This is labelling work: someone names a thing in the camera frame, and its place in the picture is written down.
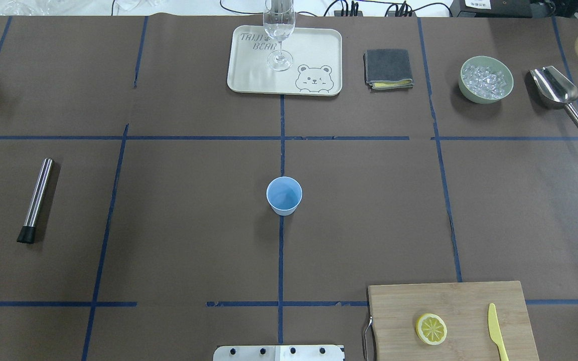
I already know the steel ice scoop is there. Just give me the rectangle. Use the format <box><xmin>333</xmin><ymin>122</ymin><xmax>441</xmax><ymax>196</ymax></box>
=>
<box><xmin>528</xmin><ymin>66</ymin><xmax>578</xmax><ymax>129</ymax></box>

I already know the light blue paper cup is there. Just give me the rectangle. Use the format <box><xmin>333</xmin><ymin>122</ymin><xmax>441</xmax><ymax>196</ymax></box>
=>
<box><xmin>266</xmin><ymin>176</ymin><xmax>303</xmax><ymax>216</ymax></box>

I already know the wooden cutting board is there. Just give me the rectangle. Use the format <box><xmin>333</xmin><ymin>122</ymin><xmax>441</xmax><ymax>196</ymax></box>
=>
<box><xmin>363</xmin><ymin>281</ymin><xmax>539</xmax><ymax>360</ymax></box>

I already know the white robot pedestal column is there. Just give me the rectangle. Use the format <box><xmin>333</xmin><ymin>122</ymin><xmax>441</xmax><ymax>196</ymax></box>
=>
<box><xmin>213</xmin><ymin>344</ymin><xmax>346</xmax><ymax>360</ymax></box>

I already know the grey folded cloth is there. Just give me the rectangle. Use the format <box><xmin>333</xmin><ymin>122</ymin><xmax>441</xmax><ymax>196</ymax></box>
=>
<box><xmin>363</xmin><ymin>49</ymin><xmax>414</xmax><ymax>91</ymax></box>

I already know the yellow plastic knife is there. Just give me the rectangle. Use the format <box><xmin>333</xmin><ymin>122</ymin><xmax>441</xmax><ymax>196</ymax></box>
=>
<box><xmin>488</xmin><ymin>302</ymin><xmax>509</xmax><ymax>361</ymax></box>

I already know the clear wine glass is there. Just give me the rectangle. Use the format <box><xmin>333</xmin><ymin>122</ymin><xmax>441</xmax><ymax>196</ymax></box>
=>
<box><xmin>263</xmin><ymin>1</ymin><xmax>296</xmax><ymax>72</ymax></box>

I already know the green bowl of ice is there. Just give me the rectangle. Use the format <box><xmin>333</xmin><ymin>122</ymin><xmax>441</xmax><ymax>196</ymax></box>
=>
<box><xmin>458</xmin><ymin>56</ymin><xmax>514</xmax><ymax>104</ymax></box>

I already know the yellow lemon slice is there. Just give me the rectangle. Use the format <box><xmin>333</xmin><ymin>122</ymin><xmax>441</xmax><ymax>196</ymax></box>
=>
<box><xmin>415</xmin><ymin>313</ymin><xmax>448</xmax><ymax>345</ymax></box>

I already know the steel muddler black tip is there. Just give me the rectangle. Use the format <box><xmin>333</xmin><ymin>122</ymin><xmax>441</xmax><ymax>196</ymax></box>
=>
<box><xmin>17</xmin><ymin>157</ymin><xmax>54</xmax><ymax>244</ymax></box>

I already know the cream bear serving tray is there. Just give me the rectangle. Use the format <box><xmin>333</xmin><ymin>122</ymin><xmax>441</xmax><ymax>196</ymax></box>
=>
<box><xmin>227</xmin><ymin>25</ymin><xmax>343</xmax><ymax>96</ymax></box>

